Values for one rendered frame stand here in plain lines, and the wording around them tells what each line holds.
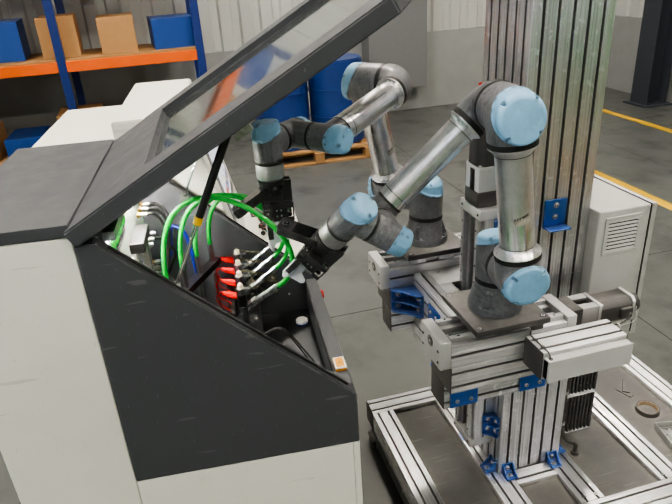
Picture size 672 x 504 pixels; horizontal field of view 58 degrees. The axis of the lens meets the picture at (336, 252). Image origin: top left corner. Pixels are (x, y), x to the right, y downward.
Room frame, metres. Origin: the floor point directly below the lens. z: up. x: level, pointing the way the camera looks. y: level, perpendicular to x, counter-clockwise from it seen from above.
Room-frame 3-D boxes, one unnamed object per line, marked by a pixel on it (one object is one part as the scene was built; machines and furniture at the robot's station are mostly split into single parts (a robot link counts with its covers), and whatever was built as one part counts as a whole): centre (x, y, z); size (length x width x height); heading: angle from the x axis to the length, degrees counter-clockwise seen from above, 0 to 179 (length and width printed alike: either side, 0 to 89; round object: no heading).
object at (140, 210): (1.75, 0.58, 1.20); 0.13 x 0.03 x 0.31; 9
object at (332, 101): (6.67, 0.19, 0.51); 1.20 x 0.85 x 1.02; 102
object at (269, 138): (1.56, 0.16, 1.54); 0.09 x 0.08 x 0.11; 143
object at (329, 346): (1.60, 0.05, 0.87); 0.62 x 0.04 x 0.16; 9
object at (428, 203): (1.98, -0.32, 1.20); 0.13 x 0.12 x 0.14; 53
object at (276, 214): (1.56, 0.15, 1.38); 0.09 x 0.08 x 0.12; 99
